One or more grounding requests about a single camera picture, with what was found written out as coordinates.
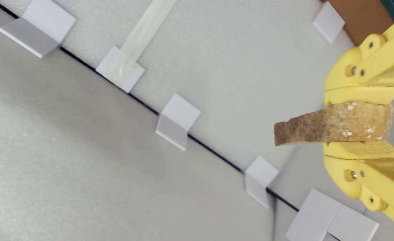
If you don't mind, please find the brown bread slice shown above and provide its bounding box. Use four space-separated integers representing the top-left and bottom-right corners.
273 101 394 147

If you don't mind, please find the translucent plastic strip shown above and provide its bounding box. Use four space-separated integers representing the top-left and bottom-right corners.
120 0 177 72

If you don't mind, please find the white wall clip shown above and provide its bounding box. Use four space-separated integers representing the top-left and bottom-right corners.
327 204 380 241
0 0 77 59
245 155 280 210
311 1 345 45
285 188 342 241
95 45 146 93
155 93 202 152

